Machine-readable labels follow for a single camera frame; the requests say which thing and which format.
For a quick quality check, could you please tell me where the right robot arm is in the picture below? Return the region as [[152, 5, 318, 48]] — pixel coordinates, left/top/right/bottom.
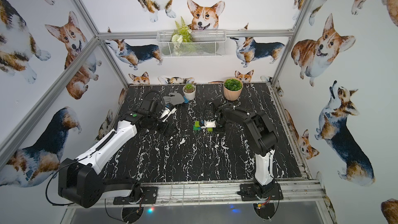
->
[[194, 101, 279, 199]]

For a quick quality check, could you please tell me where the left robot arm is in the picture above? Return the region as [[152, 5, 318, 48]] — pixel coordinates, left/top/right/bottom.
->
[[57, 93, 177, 208]]

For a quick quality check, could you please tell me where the grey work glove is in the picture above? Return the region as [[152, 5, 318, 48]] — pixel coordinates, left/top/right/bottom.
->
[[163, 93, 189, 106]]

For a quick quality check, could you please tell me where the small white plant pot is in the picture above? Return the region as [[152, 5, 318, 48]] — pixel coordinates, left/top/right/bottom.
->
[[183, 84, 196, 101]]

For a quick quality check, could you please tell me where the large beige plant pot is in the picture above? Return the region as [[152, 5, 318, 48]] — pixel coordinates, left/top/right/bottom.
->
[[223, 78, 243, 101]]

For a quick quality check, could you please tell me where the fern in basket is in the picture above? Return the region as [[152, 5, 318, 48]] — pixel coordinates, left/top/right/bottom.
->
[[171, 17, 193, 55]]

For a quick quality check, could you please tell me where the white wire basket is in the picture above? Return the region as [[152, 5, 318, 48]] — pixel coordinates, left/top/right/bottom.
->
[[157, 30, 227, 58]]

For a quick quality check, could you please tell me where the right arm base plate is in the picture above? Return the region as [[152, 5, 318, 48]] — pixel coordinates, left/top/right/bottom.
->
[[237, 182, 284, 201]]

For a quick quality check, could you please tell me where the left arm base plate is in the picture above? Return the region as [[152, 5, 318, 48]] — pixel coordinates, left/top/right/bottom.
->
[[113, 187, 159, 205]]

